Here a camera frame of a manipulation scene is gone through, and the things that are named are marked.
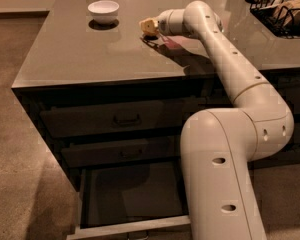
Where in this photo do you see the top right dark drawer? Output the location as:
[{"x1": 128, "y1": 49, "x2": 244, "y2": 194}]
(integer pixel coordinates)
[{"x1": 278, "y1": 82, "x2": 300, "y2": 114}]

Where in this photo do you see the top left dark drawer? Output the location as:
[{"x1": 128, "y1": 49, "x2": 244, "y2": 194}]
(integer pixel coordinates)
[{"x1": 40, "y1": 97, "x2": 205, "y2": 138}]

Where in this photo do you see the white ceramic bowl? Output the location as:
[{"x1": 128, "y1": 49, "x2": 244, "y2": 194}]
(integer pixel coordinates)
[{"x1": 88, "y1": 0, "x2": 119, "y2": 25}]

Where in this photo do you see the middle left dark drawer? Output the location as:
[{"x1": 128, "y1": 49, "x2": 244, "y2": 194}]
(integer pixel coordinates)
[{"x1": 61, "y1": 135, "x2": 180, "y2": 168}]

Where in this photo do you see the dark drawer cabinet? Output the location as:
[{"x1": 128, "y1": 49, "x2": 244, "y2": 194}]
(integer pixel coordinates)
[{"x1": 12, "y1": 0, "x2": 300, "y2": 184}]

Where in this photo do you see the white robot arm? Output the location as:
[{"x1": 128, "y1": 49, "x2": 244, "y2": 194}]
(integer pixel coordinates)
[{"x1": 140, "y1": 1, "x2": 294, "y2": 240}]

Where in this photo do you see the black wire basket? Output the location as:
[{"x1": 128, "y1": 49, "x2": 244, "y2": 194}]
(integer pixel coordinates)
[{"x1": 250, "y1": 0, "x2": 300, "y2": 38}]

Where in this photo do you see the brown packet in basket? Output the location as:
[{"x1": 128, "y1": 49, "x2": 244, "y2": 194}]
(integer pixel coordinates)
[{"x1": 273, "y1": 0, "x2": 300, "y2": 28}]

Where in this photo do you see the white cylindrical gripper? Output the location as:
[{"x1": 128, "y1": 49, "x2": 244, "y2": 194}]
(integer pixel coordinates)
[{"x1": 139, "y1": 9, "x2": 187, "y2": 36}]

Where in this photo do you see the open bottom left drawer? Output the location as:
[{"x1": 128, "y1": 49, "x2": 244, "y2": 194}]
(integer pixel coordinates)
[{"x1": 66, "y1": 161, "x2": 190, "y2": 240}]

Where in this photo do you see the orange fruit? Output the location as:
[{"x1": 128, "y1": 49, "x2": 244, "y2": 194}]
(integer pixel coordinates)
[{"x1": 143, "y1": 29, "x2": 159, "y2": 37}]

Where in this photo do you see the bottom right dark drawer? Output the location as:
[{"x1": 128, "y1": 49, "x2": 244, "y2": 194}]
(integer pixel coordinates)
[{"x1": 248, "y1": 146, "x2": 300, "y2": 169}]

